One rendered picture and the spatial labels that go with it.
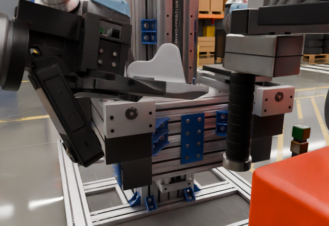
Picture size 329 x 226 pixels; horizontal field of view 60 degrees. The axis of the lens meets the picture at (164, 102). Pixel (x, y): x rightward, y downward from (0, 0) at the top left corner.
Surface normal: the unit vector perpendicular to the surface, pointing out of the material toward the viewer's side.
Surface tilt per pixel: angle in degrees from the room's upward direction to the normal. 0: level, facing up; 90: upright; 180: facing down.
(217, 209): 0
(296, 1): 64
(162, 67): 71
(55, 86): 76
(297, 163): 0
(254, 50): 90
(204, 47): 90
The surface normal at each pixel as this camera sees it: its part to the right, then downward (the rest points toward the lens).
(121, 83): -0.02, -0.08
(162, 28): 0.38, 0.23
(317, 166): 0.00, -0.97
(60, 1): 0.52, 0.75
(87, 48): 0.57, -0.02
